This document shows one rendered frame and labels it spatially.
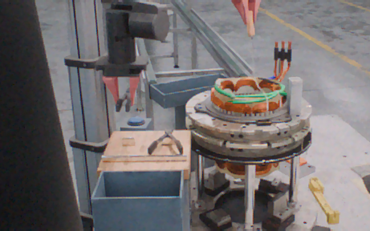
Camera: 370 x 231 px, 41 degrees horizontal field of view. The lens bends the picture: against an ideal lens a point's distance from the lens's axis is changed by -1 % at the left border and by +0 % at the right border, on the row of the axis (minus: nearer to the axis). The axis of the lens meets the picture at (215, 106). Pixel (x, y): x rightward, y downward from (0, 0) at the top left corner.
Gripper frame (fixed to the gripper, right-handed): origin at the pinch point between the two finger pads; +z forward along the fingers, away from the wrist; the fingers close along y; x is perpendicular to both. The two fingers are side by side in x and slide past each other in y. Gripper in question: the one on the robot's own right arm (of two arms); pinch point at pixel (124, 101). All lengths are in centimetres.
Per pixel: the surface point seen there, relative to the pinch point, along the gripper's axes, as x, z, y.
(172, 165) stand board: -6.6, 11.8, 10.1
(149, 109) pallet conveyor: 177, 74, -12
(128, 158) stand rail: -4.5, 11.1, 0.7
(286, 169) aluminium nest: 39, 39, 43
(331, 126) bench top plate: 76, 41, 68
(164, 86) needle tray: 49, 14, 5
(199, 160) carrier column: 18.5, 24.0, 15.9
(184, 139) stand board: 6.3, 12.0, 12.2
